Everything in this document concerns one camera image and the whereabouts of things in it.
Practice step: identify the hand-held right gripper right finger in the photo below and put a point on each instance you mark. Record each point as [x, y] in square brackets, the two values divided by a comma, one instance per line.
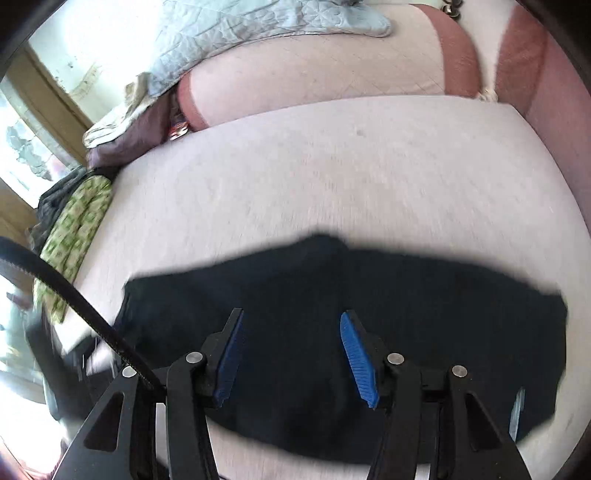
[358, 360]

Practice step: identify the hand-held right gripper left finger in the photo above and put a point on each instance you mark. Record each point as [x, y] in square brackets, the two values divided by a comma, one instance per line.
[229, 364]

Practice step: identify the black pants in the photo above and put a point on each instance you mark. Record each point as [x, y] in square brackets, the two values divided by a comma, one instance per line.
[295, 295]

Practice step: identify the white bed sheet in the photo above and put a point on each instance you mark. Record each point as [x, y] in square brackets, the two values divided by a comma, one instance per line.
[323, 184]

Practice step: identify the green patterned cloth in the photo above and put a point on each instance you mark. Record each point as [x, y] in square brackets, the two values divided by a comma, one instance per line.
[76, 230]

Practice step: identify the purple cloth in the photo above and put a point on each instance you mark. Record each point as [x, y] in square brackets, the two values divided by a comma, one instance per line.
[134, 134]

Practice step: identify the pink pillow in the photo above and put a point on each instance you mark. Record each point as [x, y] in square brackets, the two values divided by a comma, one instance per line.
[323, 83]
[535, 69]

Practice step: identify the light blue quilted blanket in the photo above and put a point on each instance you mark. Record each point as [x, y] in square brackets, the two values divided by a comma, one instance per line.
[221, 41]

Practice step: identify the wooden window frame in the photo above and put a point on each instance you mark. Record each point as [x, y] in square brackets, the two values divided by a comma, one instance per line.
[41, 97]

